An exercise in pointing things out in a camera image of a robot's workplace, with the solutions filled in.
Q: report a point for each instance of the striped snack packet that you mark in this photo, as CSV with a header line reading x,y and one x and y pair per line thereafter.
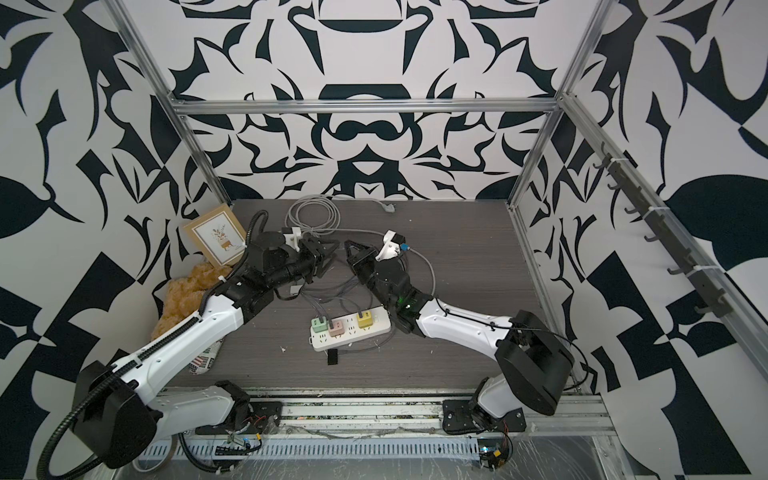
x,y
204,361

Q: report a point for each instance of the black wall hook rack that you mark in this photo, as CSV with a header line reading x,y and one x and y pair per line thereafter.
x,y
670,233

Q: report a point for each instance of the grey USB cable pink charger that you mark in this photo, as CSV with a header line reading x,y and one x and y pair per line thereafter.
x,y
341,294

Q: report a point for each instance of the tape roll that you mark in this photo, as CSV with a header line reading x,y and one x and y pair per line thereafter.
x,y
156,456

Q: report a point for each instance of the white power strip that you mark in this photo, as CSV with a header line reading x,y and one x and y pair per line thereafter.
x,y
381,326

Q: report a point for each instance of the brown teddy bear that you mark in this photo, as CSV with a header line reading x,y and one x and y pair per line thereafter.
x,y
184,295

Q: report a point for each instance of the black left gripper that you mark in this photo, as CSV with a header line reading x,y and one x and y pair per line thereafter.
x,y
316,257

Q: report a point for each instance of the green USB wall charger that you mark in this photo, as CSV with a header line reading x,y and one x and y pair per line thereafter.
x,y
319,325

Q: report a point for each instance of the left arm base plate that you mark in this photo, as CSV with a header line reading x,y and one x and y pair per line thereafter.
x,y
260,417

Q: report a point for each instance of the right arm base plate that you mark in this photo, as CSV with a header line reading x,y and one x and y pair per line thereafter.
x,y
462,417

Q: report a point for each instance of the grey USB cable green charger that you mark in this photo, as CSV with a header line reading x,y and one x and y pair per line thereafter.
x,y
302,295

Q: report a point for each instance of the small circuit board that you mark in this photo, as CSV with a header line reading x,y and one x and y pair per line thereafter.
x,y
494,452

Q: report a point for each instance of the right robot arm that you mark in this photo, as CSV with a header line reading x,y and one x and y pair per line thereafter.
x,y
534,363

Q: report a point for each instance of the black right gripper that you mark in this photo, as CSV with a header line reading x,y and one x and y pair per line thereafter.
x,y
359,260

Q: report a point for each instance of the pink USB wall charger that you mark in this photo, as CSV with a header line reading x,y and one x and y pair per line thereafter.
x,y
336,328

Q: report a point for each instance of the wooden picture frame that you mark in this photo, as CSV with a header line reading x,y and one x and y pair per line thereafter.
x,y
219,236

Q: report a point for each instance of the yellow USB wall charger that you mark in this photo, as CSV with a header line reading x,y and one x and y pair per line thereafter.
x,y
364,319

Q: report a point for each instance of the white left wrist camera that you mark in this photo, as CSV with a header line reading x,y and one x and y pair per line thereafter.
x,y
292,236

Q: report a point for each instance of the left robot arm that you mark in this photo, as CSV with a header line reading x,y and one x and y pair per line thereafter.
x,y
116,410

